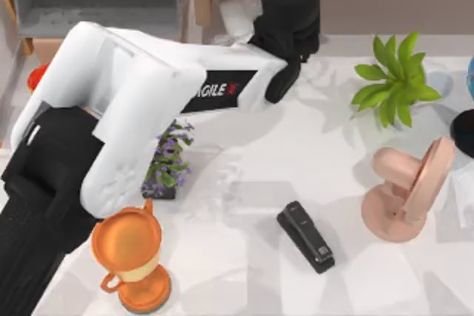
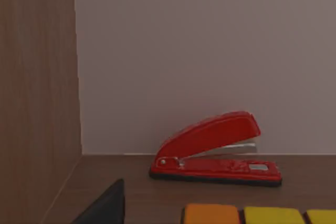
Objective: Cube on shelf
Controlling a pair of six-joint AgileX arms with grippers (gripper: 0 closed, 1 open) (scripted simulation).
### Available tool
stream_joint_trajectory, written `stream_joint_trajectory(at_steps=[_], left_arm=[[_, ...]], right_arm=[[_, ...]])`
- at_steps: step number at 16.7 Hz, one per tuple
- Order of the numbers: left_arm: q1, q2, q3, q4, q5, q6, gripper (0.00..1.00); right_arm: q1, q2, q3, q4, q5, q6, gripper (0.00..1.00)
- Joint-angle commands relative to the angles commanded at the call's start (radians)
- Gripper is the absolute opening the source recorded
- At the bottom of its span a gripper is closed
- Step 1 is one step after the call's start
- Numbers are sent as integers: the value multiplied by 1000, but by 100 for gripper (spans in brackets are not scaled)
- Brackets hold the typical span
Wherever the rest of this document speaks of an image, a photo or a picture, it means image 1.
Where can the pale grey rounded box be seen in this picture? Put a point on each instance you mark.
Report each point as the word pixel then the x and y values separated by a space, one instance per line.
pixel 237 12

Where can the green leafy plant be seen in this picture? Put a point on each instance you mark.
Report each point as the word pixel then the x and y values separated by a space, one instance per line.
pixel 394 83

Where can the purple flower plant black pot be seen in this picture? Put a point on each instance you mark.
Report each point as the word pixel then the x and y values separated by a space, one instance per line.
pixel 168 162

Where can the red round object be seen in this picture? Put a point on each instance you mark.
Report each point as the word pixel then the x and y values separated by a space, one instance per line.
pixel 37 76

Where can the blue round object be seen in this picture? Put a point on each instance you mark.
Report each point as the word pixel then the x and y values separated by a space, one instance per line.
pixel 471 78

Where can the pink desk fan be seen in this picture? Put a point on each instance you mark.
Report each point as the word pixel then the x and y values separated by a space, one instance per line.
pixel 403 190

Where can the black stapler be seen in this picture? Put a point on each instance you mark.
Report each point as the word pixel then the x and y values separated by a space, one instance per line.
pixel 307 236

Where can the black round object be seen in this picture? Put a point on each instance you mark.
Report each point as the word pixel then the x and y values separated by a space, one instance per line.
pixel 464 131

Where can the orange trophy cup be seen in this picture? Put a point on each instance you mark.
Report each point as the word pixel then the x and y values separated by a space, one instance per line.
pixel 127 242

